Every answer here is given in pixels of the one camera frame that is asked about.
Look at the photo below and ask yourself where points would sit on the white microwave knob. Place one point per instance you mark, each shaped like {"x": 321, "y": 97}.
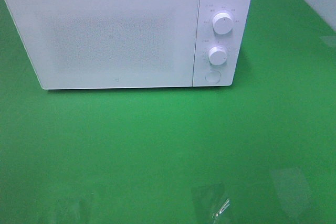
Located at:
{"x": 223, "y": 22}
{"x": 217, "y": 55}

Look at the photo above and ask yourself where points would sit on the white microwave door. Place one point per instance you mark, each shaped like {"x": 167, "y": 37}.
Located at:
{"x": 94, "y": 44}

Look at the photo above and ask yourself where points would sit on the round door release button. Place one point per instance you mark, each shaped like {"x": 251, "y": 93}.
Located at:
{"x": 213, "y": 77}

